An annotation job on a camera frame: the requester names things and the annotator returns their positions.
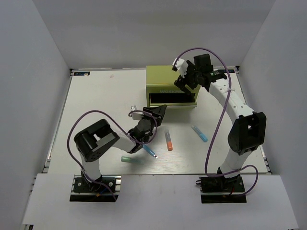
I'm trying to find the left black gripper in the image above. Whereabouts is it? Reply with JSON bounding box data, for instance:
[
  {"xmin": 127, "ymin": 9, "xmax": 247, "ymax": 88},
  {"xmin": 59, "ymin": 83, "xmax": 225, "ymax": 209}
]
[{"xmin": 141, "ymin": 104, "xmax": 166, "ymax": 130}]

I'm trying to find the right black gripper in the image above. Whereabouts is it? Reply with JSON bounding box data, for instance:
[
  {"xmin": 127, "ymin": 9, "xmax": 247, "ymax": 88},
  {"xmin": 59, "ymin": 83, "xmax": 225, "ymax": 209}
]
[{"xmin": 175, "ymin": 60, "xmax": 202, "ymax": 95}]

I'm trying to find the green metal drawer chest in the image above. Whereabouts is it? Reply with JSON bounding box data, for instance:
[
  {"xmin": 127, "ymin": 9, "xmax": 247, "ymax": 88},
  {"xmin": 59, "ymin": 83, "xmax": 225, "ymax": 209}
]
[{"xmin": 146, "ymin": 66, "xmax": 200, "ymax": 109}]

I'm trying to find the orange highlighter pen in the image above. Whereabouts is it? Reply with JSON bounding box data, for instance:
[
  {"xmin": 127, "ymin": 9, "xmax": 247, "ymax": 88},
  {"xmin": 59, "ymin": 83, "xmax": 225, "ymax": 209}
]
[{"xmin": 165, "ymin": 129, "xmax": 173, "ymax": 151}]

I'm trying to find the blue highlighter pen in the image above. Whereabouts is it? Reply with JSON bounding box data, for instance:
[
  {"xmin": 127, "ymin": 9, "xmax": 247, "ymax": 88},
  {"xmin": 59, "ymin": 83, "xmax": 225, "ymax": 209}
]
[
  {"xmin": 142, "ymin": 145, "xmax": 158, "ymax": 159},
  {"xmin": 191, "ymin": 126, "xmax": 208, "ymax": 142}
]

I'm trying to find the green highlighter pen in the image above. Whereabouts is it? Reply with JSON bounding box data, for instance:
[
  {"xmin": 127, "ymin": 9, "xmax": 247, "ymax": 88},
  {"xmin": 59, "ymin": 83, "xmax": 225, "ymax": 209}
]
[{"xmin": 120, "ymin": 156, "xmax": 143, "ymax": 164}]

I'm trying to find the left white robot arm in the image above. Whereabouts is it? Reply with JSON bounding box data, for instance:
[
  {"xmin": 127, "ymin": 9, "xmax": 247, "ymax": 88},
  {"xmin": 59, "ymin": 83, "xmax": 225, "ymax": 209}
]
[{"xmin": 73, "ymin": 104, "xmax": 167, "ymax": 191}]

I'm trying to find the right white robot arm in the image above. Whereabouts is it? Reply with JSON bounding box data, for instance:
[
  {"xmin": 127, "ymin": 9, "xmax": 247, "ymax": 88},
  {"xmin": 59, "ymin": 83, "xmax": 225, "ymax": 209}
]
[{"xmin": 172, "ymin": 54, "xmax": 267, "ymax": 191}]

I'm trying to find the right blue corner label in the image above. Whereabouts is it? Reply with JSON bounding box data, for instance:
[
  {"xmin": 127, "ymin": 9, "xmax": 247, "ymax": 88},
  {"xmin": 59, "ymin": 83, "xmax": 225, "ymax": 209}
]
[{"xmin": 215, "ymin": 69, "xmax": 236, "ymax": 74}]

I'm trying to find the blue corner label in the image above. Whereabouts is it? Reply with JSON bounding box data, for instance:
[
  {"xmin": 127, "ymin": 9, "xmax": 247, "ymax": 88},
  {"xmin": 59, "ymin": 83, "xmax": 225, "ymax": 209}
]
[
  {"xmin": 215, "ymin": 69, "xmax": 236, "ymax": 74},
  {"xmin": 73, "ymin": 71, "xmax": 90, "ymax": 76}
]

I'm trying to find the left blue corner label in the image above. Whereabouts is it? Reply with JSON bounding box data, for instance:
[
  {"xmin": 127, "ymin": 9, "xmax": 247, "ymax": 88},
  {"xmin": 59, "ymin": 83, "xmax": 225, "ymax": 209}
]
[{"xmin": 73, "ymin": 71, "xmax": 90, "ymax": 76}]

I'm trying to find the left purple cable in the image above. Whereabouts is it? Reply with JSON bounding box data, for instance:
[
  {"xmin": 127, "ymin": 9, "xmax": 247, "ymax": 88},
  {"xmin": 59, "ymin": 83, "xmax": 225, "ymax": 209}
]
[{"xmin": 66, "ymin": 110, "xmax": 159, "ymax": 201}]

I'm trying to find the purple cable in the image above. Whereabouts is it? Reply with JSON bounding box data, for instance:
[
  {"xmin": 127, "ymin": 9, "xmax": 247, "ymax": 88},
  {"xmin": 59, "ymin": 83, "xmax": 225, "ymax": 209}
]
[
  {"xmin": 174, "ymin": 47, "xmax": 259, "ymax": 199},
  {"xmin": 66, "ymin": 110, "xmax": 159, "ymax": 201}
]

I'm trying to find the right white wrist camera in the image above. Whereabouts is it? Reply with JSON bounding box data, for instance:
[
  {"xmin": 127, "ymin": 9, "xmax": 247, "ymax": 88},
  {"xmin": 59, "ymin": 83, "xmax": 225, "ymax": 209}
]
[{"xmin": 172, "ymin": 58, "xmax": 188, "ymax": 78}]

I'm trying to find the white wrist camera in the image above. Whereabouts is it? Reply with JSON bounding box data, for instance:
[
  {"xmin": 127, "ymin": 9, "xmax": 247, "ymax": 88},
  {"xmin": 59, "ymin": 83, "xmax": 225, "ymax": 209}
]
[
  {"xmin": 128, "ymin": 105, "xmax": 143, "ymax": 121},
  {"xmin": 172, "ymin": 58, "xmax": 188, "ymax": 78}
]

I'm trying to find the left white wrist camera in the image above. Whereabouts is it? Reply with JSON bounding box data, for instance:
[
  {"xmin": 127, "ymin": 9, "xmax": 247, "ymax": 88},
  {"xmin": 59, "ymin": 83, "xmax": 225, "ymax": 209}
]
[{"xmin": 128, "ymin": 105, "xmax": 143, "ymax": 121}]

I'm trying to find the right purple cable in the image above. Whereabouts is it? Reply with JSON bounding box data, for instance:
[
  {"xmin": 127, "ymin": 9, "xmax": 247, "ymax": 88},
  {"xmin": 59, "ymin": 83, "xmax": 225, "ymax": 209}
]
[{"xmin": 174, "ymin": 47, "xmax": 259, "ymax": 199}]

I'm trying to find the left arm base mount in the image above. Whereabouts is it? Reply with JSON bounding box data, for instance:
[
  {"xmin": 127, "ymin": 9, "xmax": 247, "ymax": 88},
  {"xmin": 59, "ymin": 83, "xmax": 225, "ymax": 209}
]
[{"xmin": 70, "ymin": 175, "xmax": 121, "ymax": 203}]

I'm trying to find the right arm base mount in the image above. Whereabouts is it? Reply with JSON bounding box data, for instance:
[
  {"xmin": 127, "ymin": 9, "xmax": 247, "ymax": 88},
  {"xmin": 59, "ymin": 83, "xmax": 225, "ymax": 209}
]
[{"xmin": 195, "ymin": 175, "xmax": 247, "ymax": 204}]

